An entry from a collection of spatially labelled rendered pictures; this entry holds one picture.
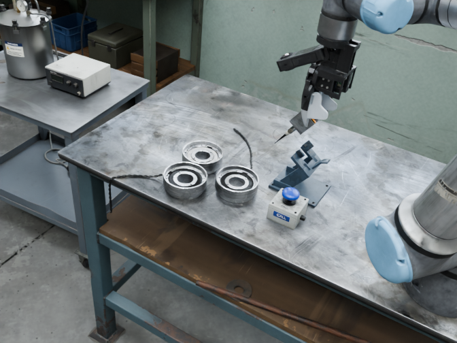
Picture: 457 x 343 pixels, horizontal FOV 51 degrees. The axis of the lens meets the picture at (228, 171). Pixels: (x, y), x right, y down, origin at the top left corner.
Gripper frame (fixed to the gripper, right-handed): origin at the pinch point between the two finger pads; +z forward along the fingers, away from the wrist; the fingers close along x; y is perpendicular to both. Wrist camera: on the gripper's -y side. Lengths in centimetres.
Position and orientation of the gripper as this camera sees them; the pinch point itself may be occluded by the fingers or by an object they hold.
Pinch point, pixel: (307, 118)
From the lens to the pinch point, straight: 111.7
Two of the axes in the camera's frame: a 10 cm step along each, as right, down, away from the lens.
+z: -0.9, 8.0, 6.0
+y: 8.4, 3.8, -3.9
